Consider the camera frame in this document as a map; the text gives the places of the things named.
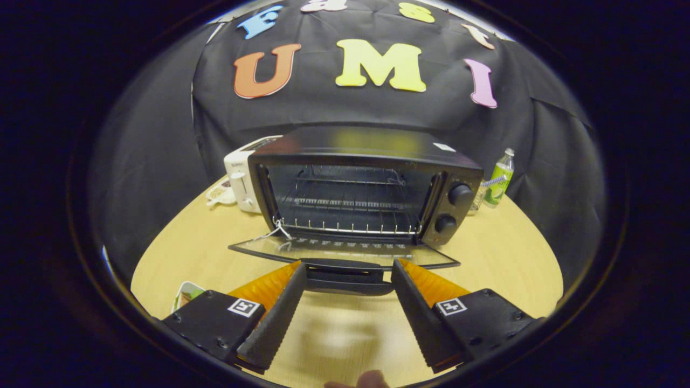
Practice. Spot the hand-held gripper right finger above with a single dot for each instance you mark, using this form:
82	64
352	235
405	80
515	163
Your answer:
418	315

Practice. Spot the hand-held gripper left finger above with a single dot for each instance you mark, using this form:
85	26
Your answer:
280	315

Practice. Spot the black toaster oven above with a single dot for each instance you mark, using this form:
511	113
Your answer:
356	143

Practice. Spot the white food tray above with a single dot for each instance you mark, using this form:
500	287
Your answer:
186	295

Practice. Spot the white bread toaster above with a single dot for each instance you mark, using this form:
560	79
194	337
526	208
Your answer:
237	180

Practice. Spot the small white plate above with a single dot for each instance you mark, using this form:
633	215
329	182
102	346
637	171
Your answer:
221	193

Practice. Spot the green label plastic bottle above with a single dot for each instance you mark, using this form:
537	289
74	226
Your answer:
498	180

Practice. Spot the black backdrop cloth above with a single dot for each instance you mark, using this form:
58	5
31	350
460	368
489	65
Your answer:
334	110

